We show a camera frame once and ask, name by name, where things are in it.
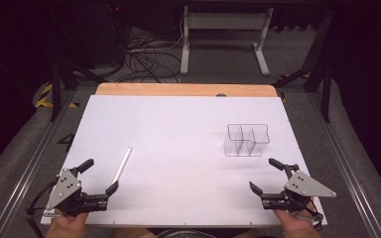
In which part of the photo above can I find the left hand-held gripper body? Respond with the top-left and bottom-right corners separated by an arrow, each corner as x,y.
44,167 -> 110,218

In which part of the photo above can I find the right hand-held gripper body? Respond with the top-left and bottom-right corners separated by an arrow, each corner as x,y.
260,169 -> 337,214

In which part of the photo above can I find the white pen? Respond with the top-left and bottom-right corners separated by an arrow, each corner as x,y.
111,146 -> 133,184

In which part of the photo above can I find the clear plastic desk organizer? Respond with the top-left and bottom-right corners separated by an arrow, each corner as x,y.
223,123 -> 271,158

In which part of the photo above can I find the person's right hand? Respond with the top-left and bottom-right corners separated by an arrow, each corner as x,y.
273,200 -> 318,232

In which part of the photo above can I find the person's left hand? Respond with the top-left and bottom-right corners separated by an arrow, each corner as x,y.
54,210 -> 89,232

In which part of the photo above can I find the black metal stand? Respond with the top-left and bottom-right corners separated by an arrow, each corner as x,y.
48,58 -> 108,122
271,9 -> 334,124

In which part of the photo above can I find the wooden table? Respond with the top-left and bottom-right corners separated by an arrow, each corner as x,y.
94,82 -> 279,98

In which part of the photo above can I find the black equipment case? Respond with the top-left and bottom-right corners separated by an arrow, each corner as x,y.
85,2 -> 132,67

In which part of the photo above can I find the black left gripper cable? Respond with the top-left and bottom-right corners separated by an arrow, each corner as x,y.
25,178 -> 60,217

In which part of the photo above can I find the black triangular bracket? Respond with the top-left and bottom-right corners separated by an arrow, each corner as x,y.
57,132 -> 76,154

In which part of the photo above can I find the aluminium floor rail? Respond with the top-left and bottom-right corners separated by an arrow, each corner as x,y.
0,88 -> 77,238
306,92 -> 381,238

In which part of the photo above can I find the bundle of black floor cables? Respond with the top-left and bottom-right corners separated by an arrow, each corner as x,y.
113,13 -> 184,84

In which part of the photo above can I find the white metal stand frame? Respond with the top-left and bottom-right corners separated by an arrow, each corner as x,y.
180,5 -> 275,77

